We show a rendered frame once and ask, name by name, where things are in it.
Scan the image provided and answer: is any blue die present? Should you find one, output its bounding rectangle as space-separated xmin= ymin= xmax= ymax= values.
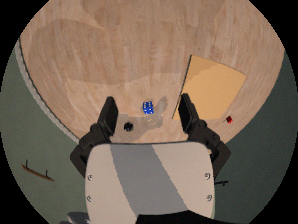
xmin=143 ymin=101 xmax=154 ymax=114

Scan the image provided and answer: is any orange flat mat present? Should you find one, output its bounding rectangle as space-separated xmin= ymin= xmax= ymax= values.
xmin=172 ymin=55 xmax=246 ymax=120

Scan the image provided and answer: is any red die with white pips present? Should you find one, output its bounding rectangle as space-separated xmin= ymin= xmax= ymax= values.
xmin=226 ymin=116 xmax=233 ymax=124

